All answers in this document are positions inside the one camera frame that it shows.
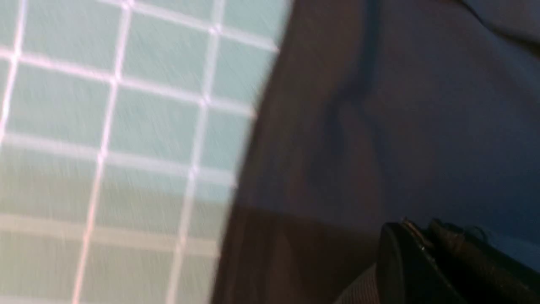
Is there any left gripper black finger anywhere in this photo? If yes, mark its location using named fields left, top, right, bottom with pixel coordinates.
left=376, top=220, right=540, bottom=304

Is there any dark gray long-sleeve shirt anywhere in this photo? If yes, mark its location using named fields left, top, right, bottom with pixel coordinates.
left=210, top=0, right=539, bottom=304

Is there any green checkered tablecloth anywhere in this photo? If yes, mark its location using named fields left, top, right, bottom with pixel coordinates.
left=1, top=0, right=292, bottom=304

